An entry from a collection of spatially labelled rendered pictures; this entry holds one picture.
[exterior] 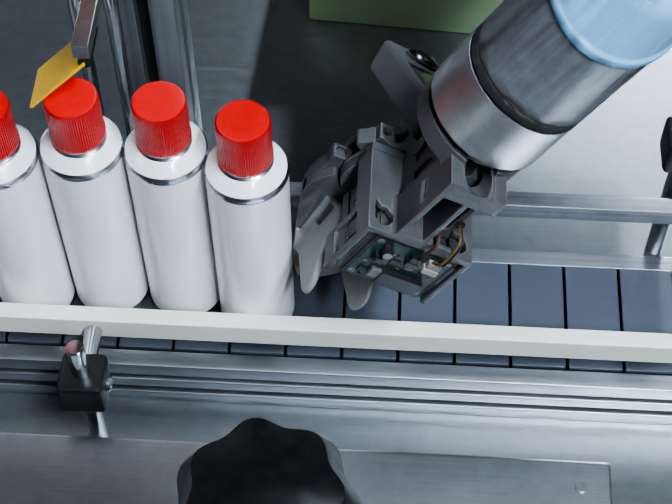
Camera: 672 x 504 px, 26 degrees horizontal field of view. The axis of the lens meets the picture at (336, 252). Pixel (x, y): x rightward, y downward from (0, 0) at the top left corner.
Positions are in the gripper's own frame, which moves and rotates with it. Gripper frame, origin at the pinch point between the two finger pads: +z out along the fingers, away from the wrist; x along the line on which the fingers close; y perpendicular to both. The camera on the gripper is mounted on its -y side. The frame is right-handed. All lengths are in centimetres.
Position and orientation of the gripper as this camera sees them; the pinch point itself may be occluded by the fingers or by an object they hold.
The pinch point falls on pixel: (312, 254)
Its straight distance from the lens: 97.3
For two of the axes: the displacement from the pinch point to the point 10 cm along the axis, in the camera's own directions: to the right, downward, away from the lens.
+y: -0.5, 8.2, -5.6
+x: 8.7, 3.2, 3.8
